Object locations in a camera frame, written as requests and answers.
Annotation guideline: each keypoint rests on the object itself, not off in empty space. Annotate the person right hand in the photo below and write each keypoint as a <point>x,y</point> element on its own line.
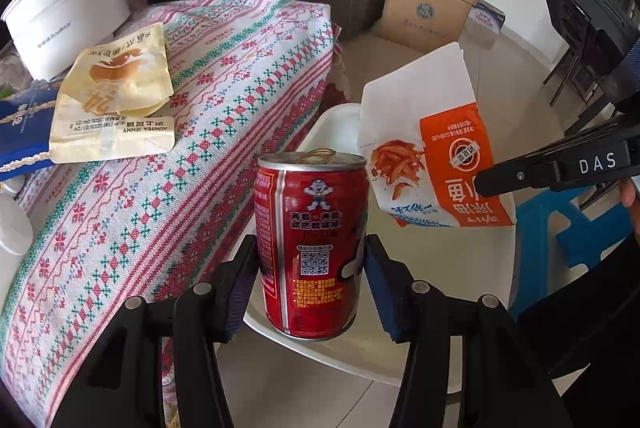
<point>629,197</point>

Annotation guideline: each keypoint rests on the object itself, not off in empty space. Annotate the blue plastic stool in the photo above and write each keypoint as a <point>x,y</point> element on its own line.
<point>553,220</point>

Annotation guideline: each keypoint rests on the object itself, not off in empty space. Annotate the lower cardboard box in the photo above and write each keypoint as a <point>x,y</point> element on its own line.
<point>422,25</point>

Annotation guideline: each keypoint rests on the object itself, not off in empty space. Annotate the small box on floor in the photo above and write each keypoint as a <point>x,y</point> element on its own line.
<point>484,24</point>

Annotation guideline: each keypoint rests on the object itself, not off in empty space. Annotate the blue biscuit box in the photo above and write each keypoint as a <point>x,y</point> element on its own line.
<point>25,125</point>

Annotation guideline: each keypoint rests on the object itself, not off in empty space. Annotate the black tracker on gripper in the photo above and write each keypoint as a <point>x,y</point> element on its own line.
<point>600,36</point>

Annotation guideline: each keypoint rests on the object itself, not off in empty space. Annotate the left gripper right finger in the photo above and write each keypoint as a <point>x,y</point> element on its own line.
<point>501,385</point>

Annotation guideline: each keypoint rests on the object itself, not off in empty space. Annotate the orange white snack bag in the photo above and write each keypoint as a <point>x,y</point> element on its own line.
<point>421,134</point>

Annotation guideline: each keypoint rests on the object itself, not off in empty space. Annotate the red drink can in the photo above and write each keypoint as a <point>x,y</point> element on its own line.
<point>311,212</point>

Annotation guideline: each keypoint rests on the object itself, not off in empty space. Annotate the patterned tablecloth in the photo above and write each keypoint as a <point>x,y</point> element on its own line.
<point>249,78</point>

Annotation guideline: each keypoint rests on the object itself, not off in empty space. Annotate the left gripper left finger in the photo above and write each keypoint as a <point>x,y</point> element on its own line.
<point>120,382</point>

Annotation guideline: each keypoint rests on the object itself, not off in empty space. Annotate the white yogurt bottle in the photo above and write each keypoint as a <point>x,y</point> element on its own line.
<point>16,238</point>

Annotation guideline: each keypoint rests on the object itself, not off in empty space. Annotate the beige snack pouch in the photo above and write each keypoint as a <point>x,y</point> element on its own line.
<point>106,103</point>

